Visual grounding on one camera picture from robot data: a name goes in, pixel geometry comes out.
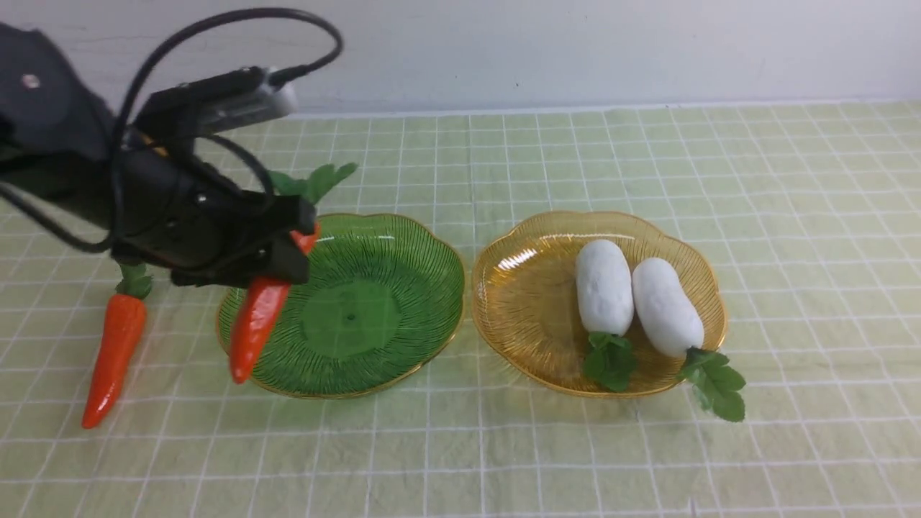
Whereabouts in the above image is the green checkered tablecloth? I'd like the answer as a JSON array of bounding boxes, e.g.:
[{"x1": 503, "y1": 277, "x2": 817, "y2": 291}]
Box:
[{"x1": 1, "y1": 101, "x2": 920, "y2": 517}]

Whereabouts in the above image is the small orange toy carrot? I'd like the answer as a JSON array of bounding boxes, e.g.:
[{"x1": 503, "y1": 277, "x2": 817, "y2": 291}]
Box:
[{"x1": 81, "y1": 263, "x2": 153, "y2": 430}]

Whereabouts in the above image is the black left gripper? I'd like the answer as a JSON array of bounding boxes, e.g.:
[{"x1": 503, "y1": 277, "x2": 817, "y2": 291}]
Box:
[{"x1": 111, "y1": 142, "x2": 317, "y2": 286}]

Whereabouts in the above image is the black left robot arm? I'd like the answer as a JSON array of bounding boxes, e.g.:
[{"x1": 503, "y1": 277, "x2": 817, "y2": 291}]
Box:
[{"x1": 2, "y1": 25, "x2": 316, "y2": 288}]

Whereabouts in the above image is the white toy radish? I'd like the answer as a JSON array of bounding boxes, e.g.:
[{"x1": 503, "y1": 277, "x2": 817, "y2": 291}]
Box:
[
  {"x1": 632, "y1": 257, "x2": 746, "y2": 422},
  {"x1": 576, "y1": 240, "x2": 638, "y2": 393}
]

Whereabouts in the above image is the amber glass plate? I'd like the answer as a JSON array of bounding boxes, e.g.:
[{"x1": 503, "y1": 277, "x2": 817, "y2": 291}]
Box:
[{"x1": 471, "y1": 211, "x2": 728, "y2": 398}]

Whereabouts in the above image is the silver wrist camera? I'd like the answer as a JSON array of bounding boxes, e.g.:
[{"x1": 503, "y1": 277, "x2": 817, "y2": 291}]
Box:
[{"x1": 134, "y1": 66, "x2": 297, "y2": 139}]

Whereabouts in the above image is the green glass plate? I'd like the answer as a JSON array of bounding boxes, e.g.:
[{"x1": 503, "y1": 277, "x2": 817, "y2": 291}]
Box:
[{"x1": 250, "y1": 213, "x2": 466, "y2": 399}]

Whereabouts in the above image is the large orange toy carrot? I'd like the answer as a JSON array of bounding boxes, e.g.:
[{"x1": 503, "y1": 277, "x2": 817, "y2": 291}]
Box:
[{"x1": 228, "y1": 162, "x2": 358, "y2": 384}]

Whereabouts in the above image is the black camera cable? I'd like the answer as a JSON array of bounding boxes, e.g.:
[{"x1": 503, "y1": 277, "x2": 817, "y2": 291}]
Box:
[{"x1": 0, "y1": 7, "x2": 344, "y2": 254}]

